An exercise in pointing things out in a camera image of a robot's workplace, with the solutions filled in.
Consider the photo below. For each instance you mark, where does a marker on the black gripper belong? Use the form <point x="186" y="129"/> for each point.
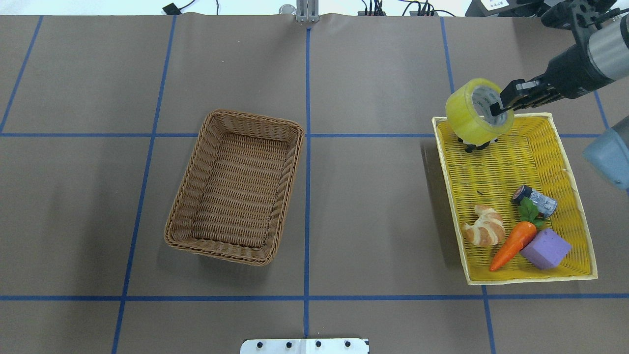
<point x="570" y="73"/>

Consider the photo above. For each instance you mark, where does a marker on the yellow tape roll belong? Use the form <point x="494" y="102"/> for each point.
<point x="469" y="115"/>

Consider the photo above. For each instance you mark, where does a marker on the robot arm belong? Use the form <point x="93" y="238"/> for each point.
<point x="595" y="60"/>

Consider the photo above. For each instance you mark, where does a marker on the yellow woven basket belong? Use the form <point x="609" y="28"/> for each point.
<point x="531" y="153"/>

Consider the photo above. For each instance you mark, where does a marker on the brown wicker basket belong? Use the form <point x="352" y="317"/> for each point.
<point x="234" y="196"/>

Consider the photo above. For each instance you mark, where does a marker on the panda figurine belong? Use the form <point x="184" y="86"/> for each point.
<point x="469" y="148"/>

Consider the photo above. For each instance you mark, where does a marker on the small black-capped jar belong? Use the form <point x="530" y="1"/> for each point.
<point x="546" y="205"/>

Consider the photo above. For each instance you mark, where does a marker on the toy carrot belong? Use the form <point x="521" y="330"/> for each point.
<point x="520" y="236"/>

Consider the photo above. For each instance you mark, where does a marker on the toy croissant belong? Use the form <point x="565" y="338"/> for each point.
<point x="487" y="230"/>

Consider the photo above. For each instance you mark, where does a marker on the purple foam block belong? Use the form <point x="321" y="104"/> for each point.
<point x="547" y="250"/>

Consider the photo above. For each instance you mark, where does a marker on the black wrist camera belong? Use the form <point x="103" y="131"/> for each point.
<point x="581" y="17"/>

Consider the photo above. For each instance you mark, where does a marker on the aluminium post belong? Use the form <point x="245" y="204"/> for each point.
<point x="307" y="11"/>

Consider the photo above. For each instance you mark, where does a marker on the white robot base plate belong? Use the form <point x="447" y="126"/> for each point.
<point x="307" y="346"/>

